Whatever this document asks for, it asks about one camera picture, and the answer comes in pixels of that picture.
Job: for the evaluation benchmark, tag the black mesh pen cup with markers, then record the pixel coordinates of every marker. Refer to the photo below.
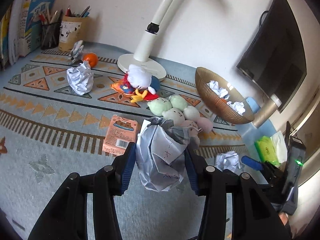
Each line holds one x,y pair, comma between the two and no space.
50,35

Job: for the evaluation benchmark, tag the large paper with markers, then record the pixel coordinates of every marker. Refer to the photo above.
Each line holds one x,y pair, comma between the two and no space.
160,152

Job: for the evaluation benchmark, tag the white duck plush toy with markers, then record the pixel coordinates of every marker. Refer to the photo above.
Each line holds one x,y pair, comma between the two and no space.
143,84

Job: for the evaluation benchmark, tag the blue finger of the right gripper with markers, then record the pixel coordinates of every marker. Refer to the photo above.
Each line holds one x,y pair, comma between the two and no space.
255,165

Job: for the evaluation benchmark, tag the white desk lamp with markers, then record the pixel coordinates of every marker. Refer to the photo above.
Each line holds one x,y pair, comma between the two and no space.
141,56

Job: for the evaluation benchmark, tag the orange capybara card box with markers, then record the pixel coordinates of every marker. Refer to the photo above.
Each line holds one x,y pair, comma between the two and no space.
120,133

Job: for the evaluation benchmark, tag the green wet wipes pack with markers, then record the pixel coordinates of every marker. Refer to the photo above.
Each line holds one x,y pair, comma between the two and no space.
272,149

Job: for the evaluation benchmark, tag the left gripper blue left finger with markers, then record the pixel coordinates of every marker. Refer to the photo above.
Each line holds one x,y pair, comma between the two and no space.
125,167

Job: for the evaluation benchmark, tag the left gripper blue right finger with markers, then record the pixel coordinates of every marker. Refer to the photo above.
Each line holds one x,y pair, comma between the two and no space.
195,166

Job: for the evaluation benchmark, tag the yellow upright books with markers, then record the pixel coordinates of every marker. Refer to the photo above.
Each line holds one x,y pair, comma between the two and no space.
4,38

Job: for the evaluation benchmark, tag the orange snack packet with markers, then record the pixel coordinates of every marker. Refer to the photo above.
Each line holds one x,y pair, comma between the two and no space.
123,87

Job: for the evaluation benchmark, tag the person's right hand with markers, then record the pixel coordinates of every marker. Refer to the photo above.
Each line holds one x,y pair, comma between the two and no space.
285,220

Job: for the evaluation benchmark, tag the blue upright workbook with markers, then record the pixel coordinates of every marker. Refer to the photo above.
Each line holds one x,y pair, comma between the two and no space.
31,25

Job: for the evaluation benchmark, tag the amber ribbed glass bowl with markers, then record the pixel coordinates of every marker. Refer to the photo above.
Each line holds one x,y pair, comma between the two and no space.
219,105

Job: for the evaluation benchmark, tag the gold monitor stand pole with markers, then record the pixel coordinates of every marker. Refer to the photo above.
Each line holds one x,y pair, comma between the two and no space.
271,106

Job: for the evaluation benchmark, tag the dango plush skewer toy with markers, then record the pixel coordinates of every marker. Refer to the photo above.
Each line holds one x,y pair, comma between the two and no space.
190,118

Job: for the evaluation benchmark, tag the black monitor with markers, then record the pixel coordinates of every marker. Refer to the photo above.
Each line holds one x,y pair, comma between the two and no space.
275,60

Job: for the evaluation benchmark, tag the light blue desk pad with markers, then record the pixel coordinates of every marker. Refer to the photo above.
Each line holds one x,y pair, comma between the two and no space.
249,134

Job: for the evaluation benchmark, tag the paper ball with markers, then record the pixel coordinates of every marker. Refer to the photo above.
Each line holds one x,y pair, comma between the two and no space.
229,161
80,78

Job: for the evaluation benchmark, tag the kraft paper pen holder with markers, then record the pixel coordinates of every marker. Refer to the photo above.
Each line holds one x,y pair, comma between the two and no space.
72,29

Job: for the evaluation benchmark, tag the mandarin orange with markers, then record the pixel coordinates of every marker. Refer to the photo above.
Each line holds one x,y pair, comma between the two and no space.
91,58

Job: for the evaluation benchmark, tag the plaid fabric bow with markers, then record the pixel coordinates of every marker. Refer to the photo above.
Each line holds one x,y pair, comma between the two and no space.
76,51

